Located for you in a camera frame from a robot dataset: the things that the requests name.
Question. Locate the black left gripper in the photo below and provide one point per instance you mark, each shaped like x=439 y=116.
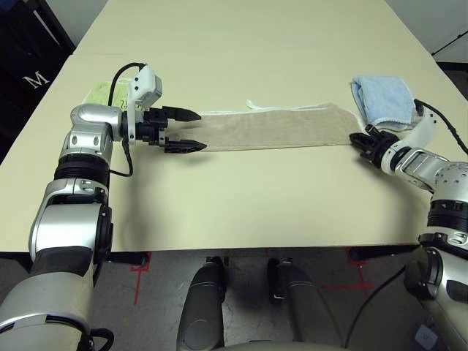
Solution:
x=150 y=128

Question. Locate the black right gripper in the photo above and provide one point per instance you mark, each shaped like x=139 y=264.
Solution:
x=378 y=148

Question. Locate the beige towel with white trim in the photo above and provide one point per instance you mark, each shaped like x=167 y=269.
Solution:
x=274 y=128

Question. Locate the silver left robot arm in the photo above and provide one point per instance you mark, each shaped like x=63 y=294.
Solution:
x=69 y=226

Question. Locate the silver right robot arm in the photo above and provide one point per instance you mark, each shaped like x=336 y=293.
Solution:
x=420 y=164

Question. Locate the blue folded towel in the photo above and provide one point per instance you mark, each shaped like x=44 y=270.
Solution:
x=384 y=98

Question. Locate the green folded towel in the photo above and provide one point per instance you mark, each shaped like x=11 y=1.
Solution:
x=100 y=95

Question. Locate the black table foot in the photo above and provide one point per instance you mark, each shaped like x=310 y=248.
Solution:
x=380 y=252
x=128 y=257

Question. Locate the black cabinet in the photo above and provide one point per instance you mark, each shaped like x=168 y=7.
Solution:
x=459 y=73

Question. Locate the black metal rod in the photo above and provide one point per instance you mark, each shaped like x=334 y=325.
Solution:
x=449 y=44

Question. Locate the small blue-grey floor box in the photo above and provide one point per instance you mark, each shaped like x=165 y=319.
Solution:
x=426 y=336

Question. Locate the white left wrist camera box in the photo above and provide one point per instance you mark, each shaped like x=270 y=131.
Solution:
x=148 y=84

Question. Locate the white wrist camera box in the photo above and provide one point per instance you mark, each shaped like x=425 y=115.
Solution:
x=148 y=84
x=426 y=126

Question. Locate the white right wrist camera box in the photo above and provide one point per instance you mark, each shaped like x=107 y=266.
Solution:
x=426 y=126

